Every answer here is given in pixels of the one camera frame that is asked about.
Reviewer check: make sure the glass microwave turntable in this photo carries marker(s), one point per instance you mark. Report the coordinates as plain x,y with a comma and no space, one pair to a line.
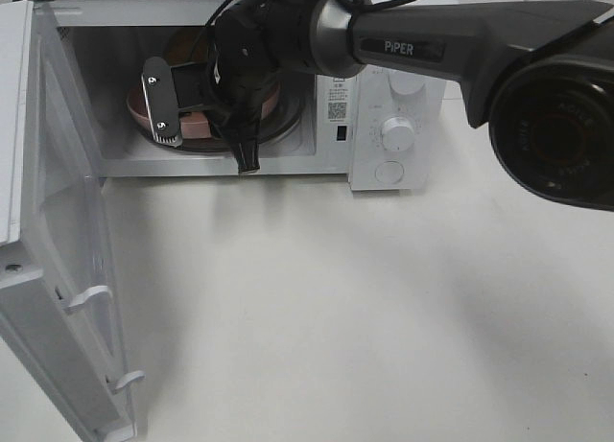
284,118

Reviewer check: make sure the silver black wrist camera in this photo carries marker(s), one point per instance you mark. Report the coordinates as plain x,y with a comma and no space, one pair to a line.
161,102

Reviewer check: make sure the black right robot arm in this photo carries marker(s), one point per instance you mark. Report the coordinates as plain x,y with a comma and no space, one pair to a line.
538,74

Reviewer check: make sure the white microwave knob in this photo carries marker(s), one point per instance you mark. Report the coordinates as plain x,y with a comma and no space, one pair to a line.
404,84
397,134

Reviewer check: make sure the white lower microwave knob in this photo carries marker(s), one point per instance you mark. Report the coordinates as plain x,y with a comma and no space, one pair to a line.
397,134

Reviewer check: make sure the white upper microwave knob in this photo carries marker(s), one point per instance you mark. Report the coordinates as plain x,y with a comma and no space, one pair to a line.
404,84

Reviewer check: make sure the white round door button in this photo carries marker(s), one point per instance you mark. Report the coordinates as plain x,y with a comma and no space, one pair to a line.
389,172

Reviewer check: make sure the white microwave oven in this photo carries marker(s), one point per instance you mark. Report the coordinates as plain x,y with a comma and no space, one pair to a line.
376,128

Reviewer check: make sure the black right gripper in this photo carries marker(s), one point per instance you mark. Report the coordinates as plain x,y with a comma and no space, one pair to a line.
224,93

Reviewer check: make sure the pink round plate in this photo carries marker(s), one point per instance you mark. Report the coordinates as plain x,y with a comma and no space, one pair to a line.
194,125

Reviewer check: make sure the white microwave door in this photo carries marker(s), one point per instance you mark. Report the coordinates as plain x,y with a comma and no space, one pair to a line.
59,302

